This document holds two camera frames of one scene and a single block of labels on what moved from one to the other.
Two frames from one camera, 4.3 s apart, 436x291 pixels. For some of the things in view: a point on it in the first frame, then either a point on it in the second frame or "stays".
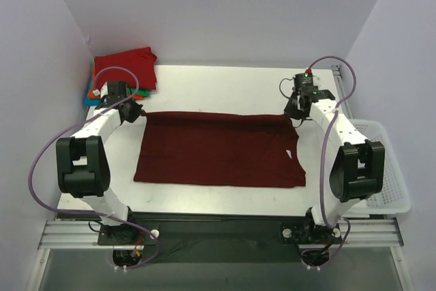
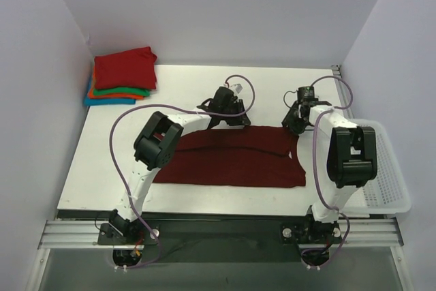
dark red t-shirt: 230,148 stays
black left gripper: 132,112 to 236,114
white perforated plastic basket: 393,197 stays
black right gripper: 293,110 to 291,120
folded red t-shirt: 136,67 stays
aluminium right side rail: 338,75 stays
